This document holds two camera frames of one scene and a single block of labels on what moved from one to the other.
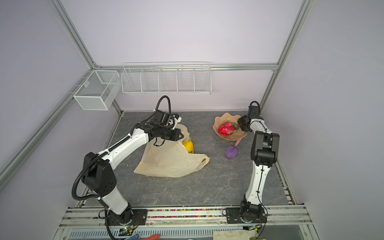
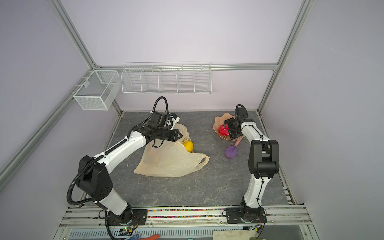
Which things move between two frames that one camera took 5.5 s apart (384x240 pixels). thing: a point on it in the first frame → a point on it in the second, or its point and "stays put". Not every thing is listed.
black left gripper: [176, 131] stays put
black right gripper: [240, 121] → [230, 122]
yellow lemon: [189, 146] stays put
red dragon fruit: [227, 128] stays put
